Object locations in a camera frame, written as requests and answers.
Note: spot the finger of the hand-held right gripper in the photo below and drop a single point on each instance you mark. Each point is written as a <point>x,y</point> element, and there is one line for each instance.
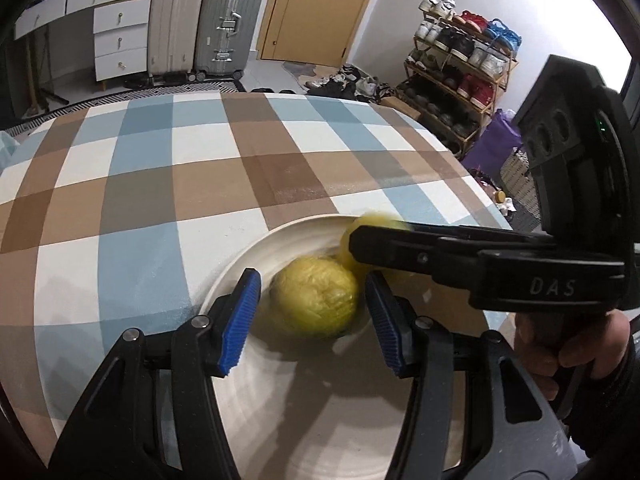
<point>495,237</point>
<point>400,252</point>

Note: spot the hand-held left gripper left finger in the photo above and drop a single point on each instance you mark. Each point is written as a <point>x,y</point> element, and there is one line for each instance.
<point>242,316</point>

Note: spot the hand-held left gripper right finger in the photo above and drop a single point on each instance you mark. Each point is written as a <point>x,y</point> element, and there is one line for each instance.
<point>382,321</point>

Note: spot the smooth yellow-green guava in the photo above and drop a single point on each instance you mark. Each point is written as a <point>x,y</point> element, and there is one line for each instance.
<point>375,220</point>

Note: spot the wrinkled yellow-green fruit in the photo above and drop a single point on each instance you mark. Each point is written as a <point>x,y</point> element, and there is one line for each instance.
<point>315,295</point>

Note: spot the beige round plate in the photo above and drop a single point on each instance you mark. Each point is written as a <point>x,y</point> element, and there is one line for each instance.
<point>310,390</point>

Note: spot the person's right forearm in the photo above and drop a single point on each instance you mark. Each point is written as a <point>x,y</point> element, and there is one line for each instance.
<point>612,410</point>

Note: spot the person's right hand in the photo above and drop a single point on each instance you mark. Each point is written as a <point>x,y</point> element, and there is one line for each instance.
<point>535,360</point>

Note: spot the patterned white basket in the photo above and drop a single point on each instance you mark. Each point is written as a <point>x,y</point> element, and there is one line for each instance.
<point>520,185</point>

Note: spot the purple bag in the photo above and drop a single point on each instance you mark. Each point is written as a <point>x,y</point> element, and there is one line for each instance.
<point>492,145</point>

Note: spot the wooden shoe rack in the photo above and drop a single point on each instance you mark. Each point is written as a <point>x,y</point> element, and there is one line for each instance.
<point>480,125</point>

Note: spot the cardboard box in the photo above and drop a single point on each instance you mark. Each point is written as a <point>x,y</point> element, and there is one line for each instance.
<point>402,106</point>

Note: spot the checked tablecloth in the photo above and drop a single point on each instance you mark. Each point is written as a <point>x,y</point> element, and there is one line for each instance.
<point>150,185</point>

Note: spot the pile of shoes on floor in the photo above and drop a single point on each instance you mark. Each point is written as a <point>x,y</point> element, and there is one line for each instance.
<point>350,84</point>

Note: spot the rows of shoes on rack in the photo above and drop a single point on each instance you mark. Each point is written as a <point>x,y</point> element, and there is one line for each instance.
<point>460,45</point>

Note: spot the grey door mat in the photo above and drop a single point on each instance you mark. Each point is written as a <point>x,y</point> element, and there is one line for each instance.
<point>300,72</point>

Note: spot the wooden door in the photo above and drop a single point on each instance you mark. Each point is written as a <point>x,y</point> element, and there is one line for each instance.
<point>315,10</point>

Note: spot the striped black-white rug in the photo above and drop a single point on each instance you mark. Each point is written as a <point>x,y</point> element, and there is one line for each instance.
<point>100,99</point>

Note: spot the silver hard suitcase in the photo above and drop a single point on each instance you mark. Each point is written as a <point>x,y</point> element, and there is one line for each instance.
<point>227,25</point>

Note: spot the white chest of drawers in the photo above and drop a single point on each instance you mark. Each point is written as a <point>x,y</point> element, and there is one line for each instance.
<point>122,42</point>

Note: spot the beige ribbed suitcase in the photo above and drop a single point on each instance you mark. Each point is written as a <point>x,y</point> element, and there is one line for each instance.
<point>175,20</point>

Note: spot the white desk with drawers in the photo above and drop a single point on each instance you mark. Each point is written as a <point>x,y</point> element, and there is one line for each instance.
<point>75,2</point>

